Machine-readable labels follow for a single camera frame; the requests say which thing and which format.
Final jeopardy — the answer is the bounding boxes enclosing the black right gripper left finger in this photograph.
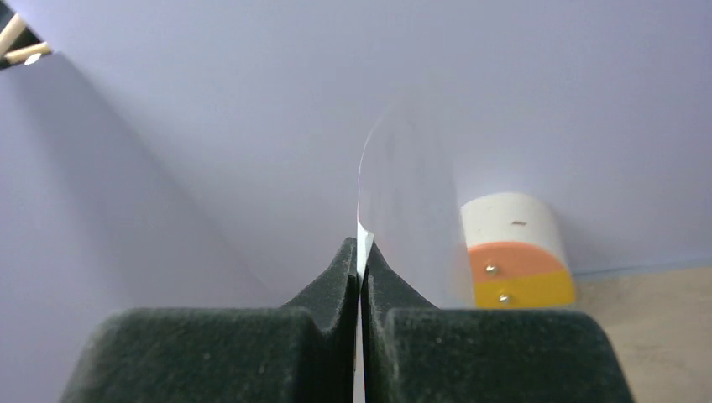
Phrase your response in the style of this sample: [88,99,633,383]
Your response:
[61,238,358,402]

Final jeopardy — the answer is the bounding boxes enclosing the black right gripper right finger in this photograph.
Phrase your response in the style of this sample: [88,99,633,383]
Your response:
[361,247,633,402]

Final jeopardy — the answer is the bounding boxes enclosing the round pastel drawer cabinet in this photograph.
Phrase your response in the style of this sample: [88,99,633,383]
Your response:
[460,192,576,309]

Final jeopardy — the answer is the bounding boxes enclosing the building and sky photo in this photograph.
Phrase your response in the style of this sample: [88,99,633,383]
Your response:
[357,97,474,402]

